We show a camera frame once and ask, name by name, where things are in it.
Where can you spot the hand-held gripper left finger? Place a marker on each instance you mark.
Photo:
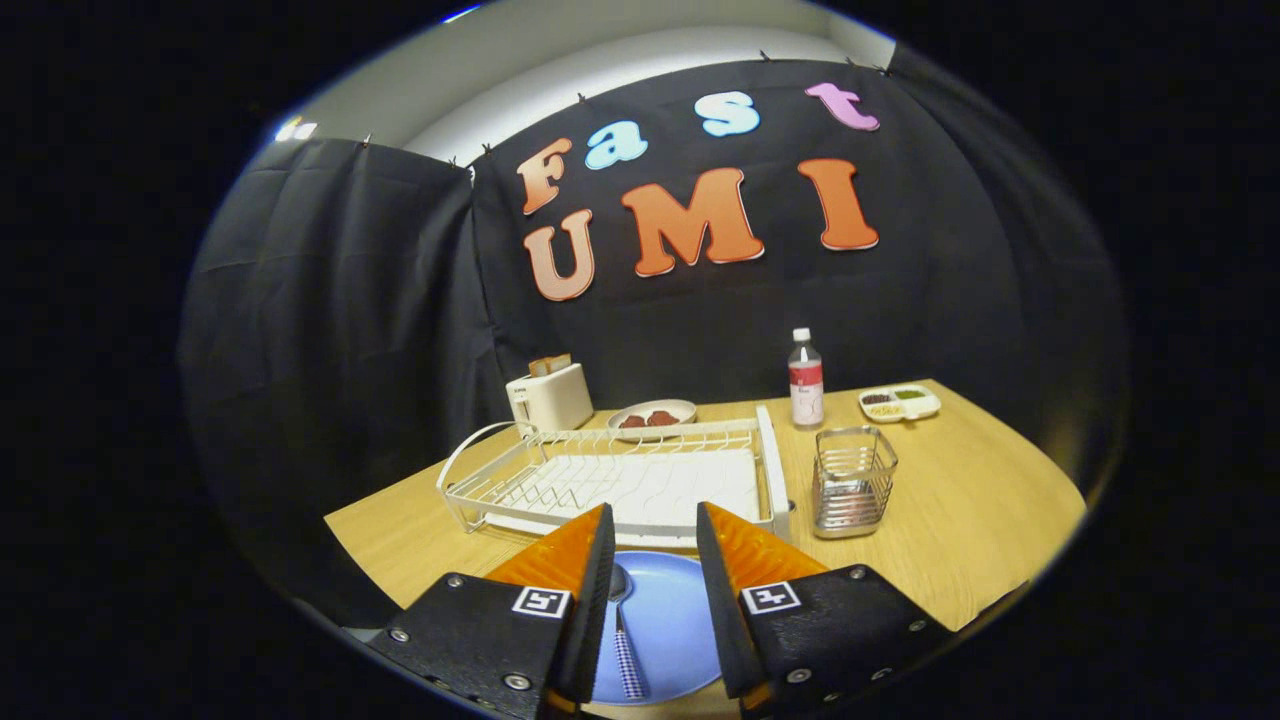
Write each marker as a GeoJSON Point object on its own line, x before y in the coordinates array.
{"type": "Point", "coordinates": [590, 610]}

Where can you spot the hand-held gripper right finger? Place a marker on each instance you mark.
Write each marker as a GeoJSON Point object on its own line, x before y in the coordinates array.
{"type": "Point", "coordinates": [722, 610]}

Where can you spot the blue plate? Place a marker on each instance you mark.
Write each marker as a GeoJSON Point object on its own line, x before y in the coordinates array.
{"type": "Point", "coordinates": [670, 620]}

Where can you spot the beige oval dish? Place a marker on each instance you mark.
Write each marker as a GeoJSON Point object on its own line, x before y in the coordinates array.
{"type": "Point", "coordinates": [685, 406]}

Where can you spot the brown meat piece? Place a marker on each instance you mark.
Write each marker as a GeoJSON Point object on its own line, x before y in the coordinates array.
{"type": "Point", "coordinates": [663, 418]}
{"type": "Point", "coordinates": [633, 421]}

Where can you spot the white toaster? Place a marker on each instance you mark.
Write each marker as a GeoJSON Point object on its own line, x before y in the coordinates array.
{"type": "Point", "coordinates": [555, 402]}

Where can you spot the clear bottle with red label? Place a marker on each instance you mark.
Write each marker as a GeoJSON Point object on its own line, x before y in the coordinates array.
{"type": "Point", "coordinates": [806, 385]}

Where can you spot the toast slices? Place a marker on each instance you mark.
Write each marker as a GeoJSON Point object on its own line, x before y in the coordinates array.
{"type": "Point", "coordinates": [550, 364]}

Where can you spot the white divided tray of beans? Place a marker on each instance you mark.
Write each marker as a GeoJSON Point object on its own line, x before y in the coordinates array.
{"type": "Point", "coordinates": [925, 408]}

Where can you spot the black backdrop cloth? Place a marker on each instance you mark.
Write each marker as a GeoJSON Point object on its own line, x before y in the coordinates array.
{"type": "Point", "coordinates": [350, 330]}

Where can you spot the ceiling light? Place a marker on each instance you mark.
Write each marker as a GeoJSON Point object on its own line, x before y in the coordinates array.
{"type": "Point", "coordinates": [296, 130]}

